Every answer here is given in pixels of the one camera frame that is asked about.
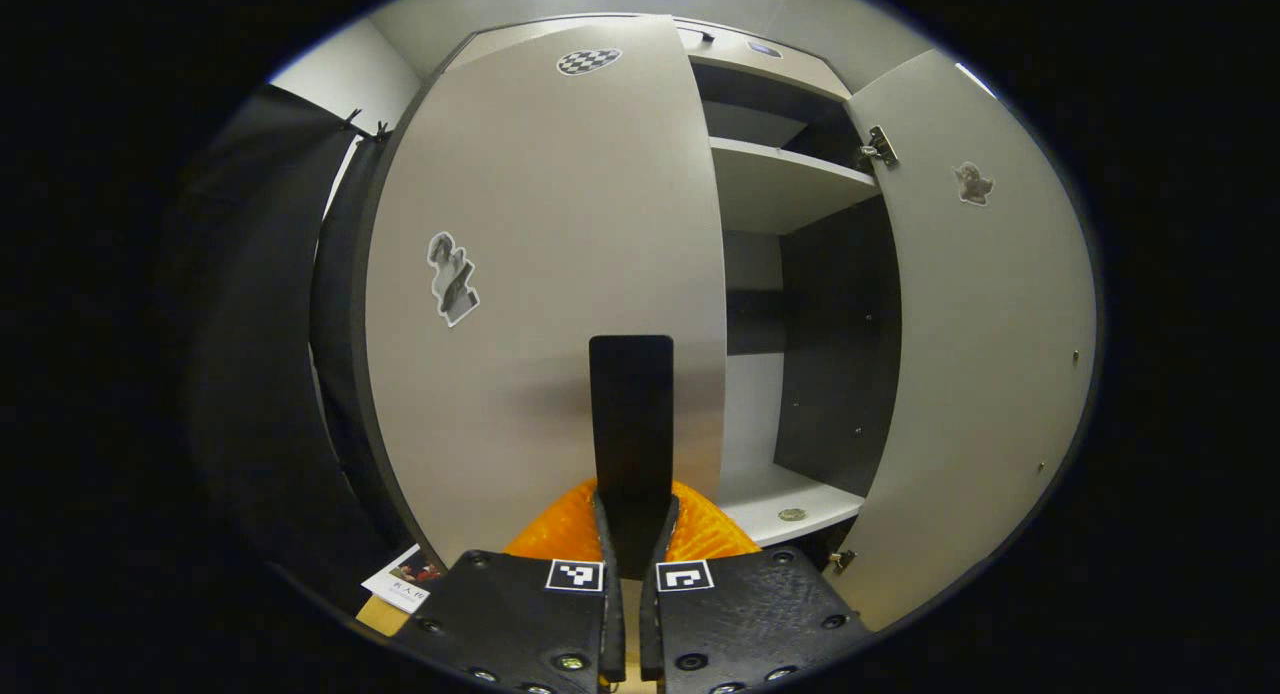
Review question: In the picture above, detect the grey shoe cabinet door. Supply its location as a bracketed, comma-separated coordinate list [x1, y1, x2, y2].
[365, 16, 729, 567]
[828, 49, 1099, 633]

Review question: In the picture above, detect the black door handle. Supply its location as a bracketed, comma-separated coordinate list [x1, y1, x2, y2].
[588, 335, 676, 580]

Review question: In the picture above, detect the black backdrop cloth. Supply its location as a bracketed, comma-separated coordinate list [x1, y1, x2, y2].
[185, 84, 421, 615]

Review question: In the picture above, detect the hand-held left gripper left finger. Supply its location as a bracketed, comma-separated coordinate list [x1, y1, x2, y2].
[395, 479, 626, 694]

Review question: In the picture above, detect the grey cabinet shelf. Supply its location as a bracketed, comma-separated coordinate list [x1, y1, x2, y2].
[708, 136, 881, 237]
[715, 461, 866, 547]

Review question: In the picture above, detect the grey double-door shoe cabinet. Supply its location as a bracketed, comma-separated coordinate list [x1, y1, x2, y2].
[345, 12, 1099, 635]

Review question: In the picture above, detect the grey cabinet drawer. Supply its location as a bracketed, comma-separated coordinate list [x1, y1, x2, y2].
[675, 19, 851, 103]

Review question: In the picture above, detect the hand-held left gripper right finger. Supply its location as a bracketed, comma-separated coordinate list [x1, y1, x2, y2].
[640, 479, 876, 694]

